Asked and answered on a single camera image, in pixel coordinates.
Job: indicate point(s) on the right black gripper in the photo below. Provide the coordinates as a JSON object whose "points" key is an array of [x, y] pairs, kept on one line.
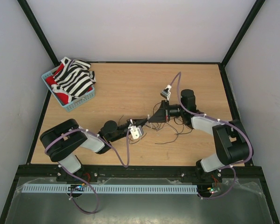
{"points": [[160, 115]]}

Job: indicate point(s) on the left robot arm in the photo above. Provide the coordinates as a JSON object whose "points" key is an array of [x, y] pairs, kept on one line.
{"points": [[61, 141]]}

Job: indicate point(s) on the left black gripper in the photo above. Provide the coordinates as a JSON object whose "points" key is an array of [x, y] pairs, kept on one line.
{"points": [[140, 122]]}

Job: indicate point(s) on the light blue slotted cable duct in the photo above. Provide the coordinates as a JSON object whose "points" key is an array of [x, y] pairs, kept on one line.
{"points": [[110, 189]]}

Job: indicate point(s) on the zebra striped cloth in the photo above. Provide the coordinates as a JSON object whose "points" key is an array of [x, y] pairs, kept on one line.
{"points": [[76, 78]]}

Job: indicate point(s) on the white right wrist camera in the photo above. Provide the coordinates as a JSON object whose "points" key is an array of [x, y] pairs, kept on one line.
{"points": [[166, 93]]}

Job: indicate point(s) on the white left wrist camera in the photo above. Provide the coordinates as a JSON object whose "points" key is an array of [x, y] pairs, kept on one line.
{"points": [[136, 131]]}

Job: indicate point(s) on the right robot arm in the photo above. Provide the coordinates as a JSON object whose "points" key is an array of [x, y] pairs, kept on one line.
{"points": [[231, 142]]}

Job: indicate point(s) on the red cloth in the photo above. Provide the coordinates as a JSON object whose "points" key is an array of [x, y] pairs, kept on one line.
{"points": [[62, 95]]}

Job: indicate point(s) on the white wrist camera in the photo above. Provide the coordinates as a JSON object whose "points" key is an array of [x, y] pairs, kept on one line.
{"points": [[166, 93], [136, 131]]}

